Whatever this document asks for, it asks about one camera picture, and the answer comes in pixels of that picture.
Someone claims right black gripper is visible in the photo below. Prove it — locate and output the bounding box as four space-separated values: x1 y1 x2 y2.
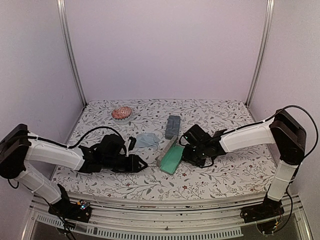
181 143 208 167

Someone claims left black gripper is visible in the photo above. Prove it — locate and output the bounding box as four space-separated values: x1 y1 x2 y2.
103 154 148 174

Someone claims beige-grey glasses case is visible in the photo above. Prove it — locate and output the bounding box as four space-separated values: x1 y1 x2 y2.
156 136 184 175

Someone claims light blue cloth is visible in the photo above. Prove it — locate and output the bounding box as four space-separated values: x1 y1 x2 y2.
135 132 160 149

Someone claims blue-grey glasses case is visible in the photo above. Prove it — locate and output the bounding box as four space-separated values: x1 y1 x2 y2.
164 115 181 140

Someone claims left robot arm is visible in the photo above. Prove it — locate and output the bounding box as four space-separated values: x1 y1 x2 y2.
0 123 148 217

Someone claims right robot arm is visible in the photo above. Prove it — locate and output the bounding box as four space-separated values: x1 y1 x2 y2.
181 105 312 218

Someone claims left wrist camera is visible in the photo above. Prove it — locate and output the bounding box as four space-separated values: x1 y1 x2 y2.
125 136 137 157

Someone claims front aluminium rail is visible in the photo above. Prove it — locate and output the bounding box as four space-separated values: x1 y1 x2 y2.
22 192 313 240

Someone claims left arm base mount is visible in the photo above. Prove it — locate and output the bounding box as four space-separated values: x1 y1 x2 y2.
48 184 92 223

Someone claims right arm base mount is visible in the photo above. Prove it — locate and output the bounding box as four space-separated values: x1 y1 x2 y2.
240 194 285 223

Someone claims right aluminium post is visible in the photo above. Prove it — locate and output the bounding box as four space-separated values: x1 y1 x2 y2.
245 0 275 108

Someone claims aluminium post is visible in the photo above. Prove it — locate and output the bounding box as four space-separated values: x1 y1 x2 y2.
245 0 275 108
56 0 88 107

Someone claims left aluminium post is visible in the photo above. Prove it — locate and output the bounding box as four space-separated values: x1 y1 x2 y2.
56 0 88 107

